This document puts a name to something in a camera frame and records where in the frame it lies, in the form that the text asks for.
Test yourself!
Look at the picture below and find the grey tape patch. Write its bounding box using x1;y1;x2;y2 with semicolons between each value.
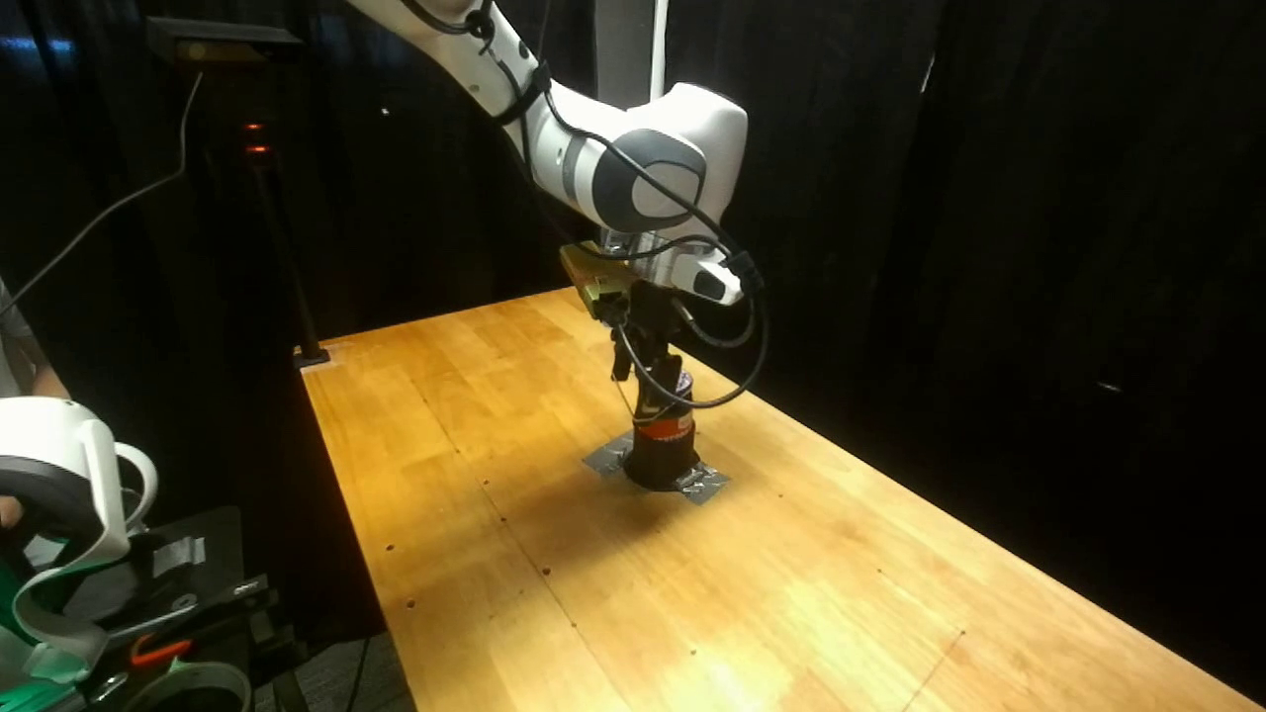
586;439;727;502

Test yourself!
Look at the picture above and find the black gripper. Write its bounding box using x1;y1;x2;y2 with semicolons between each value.
592;282;693;408

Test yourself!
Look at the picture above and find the black camera tripod stand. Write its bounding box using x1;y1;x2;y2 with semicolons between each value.
148;14;329;366

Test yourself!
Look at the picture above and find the orange handled clamp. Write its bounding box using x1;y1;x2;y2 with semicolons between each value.
127;635;193;667

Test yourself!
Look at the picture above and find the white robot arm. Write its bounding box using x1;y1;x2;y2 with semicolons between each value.
348;0;759;408

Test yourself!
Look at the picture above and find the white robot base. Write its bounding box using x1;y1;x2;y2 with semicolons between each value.
0;391;164;663

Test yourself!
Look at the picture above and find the brown cup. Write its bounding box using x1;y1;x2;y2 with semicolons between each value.
624;408;701;489

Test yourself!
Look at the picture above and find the white vertical pole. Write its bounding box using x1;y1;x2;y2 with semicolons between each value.
649;0;670;97

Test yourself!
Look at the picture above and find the roll of tape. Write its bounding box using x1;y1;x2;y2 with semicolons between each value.
122;659;254;712

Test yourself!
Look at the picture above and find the orange rubber band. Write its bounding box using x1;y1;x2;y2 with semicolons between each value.
639;415;693;443

